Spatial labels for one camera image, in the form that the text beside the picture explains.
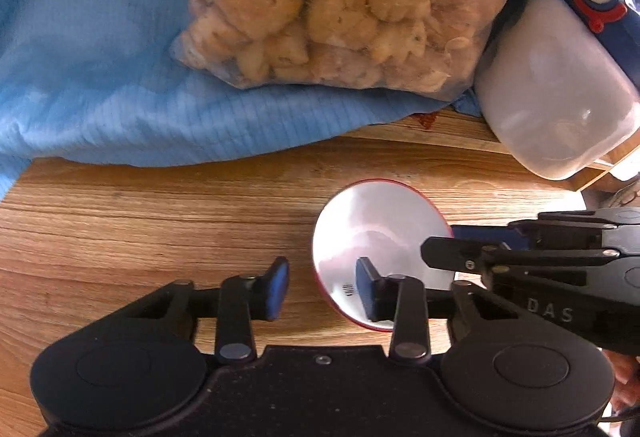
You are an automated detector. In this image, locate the large white red-rimmed bowl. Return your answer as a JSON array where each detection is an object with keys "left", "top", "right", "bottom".
[{"left": 312, "top": 179, "right": 454, "bottom": 332}]

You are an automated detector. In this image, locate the person's right hand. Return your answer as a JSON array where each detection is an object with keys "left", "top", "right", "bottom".
[{"left": 603, "top": 350, "right": 640, "bottom": 412}]

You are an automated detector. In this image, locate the white plastic jar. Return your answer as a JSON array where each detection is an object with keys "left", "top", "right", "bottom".
[{"left": 474, "top": 0, "right": 639, "bottom": 180}]

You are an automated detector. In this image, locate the blue red jar lid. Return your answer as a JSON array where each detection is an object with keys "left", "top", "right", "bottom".
[{"left": 565, "top": 0, "right": 640, "bottom": 87}]

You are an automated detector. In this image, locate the blue striped cloth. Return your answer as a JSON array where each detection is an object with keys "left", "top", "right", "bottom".
[{"left": 0, "top": 0, "right": 640, "bottom": 203}]

